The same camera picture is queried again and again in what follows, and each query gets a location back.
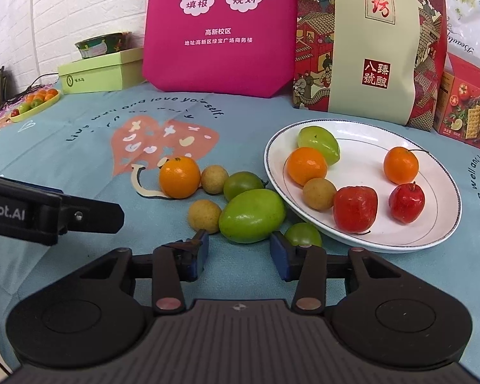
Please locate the green fruit rear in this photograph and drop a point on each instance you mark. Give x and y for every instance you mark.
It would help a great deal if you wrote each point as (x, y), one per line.
(241, 182)

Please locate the magenta tote bag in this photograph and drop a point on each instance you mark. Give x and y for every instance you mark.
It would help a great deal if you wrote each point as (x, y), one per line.
(244, 47)

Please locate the large green mango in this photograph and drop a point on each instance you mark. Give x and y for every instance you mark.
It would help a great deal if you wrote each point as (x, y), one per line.
(251, 216)

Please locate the green patterned bowl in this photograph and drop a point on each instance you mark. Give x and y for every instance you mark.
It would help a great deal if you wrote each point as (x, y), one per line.
(103, 45)

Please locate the orange tangerine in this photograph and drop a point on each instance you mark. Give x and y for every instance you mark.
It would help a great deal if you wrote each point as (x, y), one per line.
(179, 177)
(305, 164)

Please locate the small green lime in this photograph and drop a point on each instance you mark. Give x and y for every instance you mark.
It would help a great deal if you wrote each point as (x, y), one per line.
(302, 234)

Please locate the small red apple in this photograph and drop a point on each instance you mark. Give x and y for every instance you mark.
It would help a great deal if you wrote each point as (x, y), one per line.
(406, 203)

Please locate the red cracker box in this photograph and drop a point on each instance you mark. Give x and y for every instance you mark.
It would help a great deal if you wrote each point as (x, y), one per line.
(457, 114)

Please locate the blue printed tablecloth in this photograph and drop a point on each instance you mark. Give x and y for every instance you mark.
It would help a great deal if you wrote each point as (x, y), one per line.
(68, 147)

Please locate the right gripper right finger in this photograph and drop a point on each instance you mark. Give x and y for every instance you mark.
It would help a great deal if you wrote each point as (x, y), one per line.
(309, 266)

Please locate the orange with stem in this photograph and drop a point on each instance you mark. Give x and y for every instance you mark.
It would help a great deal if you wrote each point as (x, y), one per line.
(401, 165)

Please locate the yellow tray with fruits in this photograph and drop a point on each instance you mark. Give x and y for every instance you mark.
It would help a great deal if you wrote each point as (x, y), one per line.
(35, 104)

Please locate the brown longan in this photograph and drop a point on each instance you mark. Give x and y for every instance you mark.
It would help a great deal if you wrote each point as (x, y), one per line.
(319, 194)
(204, 214)
(213, 179)

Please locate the white round plate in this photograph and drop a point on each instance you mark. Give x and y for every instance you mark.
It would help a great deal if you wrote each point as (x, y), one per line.
(362, 151)

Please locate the red beige liquor bag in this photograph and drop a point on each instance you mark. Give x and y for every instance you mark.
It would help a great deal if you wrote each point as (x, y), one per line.
(378, 59)

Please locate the light green cardboard box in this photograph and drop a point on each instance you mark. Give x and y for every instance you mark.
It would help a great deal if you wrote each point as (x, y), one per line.
(106, 73)

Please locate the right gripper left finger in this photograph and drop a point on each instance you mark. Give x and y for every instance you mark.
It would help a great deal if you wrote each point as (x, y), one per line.
(167, 267)

